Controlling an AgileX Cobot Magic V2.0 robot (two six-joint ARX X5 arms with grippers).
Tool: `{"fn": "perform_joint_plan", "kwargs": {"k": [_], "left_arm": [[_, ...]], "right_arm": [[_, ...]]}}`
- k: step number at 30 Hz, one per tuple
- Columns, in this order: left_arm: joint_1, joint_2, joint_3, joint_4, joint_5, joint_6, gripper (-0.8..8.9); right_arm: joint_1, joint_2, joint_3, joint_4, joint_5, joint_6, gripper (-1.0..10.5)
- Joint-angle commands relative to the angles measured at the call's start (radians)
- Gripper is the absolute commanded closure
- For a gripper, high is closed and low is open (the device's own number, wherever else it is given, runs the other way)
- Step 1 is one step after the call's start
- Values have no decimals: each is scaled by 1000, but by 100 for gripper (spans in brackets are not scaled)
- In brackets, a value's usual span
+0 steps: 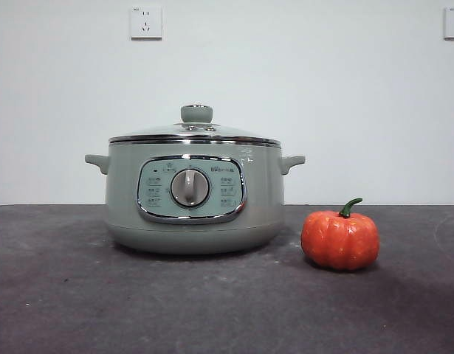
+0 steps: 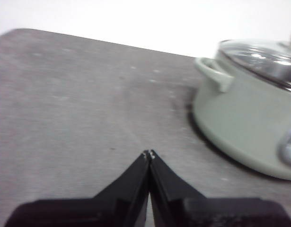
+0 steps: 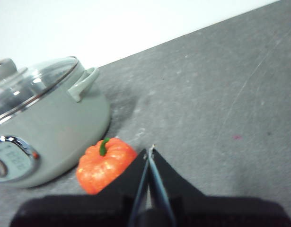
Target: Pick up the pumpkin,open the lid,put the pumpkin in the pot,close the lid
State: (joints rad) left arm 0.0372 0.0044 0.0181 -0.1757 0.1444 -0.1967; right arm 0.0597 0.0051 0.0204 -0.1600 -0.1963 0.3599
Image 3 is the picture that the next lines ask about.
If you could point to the orange toy pumpkin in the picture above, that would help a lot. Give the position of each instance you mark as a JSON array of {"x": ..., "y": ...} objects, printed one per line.
[{"x": 100, "y": 168}]

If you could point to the glass lid with green knob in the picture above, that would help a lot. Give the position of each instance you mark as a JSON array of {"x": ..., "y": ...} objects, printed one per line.
[{"x": 29, "y": 87}]

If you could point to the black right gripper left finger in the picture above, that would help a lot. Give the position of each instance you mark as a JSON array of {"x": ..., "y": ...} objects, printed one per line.
[{"x": 93, "y": 210}]

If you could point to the pale green electric pot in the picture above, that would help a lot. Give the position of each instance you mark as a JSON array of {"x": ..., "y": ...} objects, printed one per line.
[{"x": 64, "y": 125}]

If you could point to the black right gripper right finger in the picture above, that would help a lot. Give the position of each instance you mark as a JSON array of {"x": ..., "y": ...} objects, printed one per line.
[{"x": 206, "y": 212}]

